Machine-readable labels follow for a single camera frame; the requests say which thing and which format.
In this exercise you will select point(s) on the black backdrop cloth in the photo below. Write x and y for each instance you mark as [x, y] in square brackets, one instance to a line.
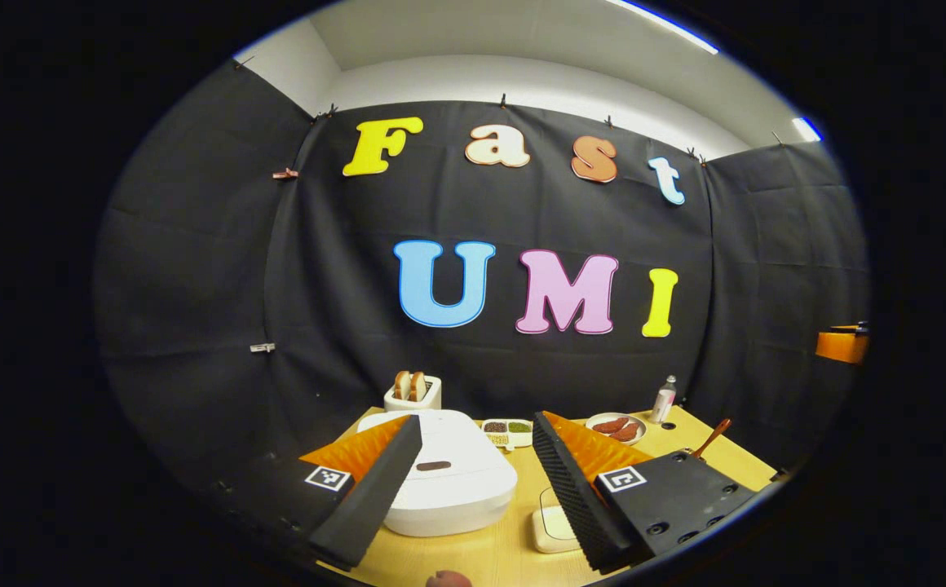
[196, 285]

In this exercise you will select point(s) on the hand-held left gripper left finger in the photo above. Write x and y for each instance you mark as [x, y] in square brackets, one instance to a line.
[375, 497]

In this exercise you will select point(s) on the short ceiling light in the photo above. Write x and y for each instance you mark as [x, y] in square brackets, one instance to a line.
[807, 129]

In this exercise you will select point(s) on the white toaster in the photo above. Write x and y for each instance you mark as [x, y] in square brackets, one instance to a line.
[412, 405]

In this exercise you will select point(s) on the clear glass container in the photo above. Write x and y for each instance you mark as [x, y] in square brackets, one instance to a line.
[542, 542]

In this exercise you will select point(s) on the white rice cooker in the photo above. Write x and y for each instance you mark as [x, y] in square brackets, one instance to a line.
[457, 489]

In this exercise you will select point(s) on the small clear bottle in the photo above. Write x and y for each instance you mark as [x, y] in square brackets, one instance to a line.
[663, 403]

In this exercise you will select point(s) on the toasted bread slice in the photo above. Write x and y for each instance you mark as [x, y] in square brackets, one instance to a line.
[418, 387]
[402, 386]

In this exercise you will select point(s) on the divided white bean dish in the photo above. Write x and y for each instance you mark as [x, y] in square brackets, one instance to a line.
[507, 436]

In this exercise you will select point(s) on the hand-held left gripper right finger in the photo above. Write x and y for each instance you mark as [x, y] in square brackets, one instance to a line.
[575, 497]

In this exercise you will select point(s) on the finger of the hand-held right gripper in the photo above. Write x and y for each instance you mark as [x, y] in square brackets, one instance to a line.
[842, 346]

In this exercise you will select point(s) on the copper cloth clip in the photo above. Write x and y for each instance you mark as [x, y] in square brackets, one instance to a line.
[285, 174]

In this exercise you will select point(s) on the brown wooden spoon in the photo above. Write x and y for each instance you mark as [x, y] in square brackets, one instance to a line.
[713, 436]

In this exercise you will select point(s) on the silver cloth clip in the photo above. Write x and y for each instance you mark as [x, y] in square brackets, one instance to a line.
[263, 348]

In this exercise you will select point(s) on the round white plate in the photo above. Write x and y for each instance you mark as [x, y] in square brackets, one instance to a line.
[591, 432]

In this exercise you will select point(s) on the brown meat piece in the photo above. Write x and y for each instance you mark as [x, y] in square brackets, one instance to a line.
[610, 425]
[626, 432]

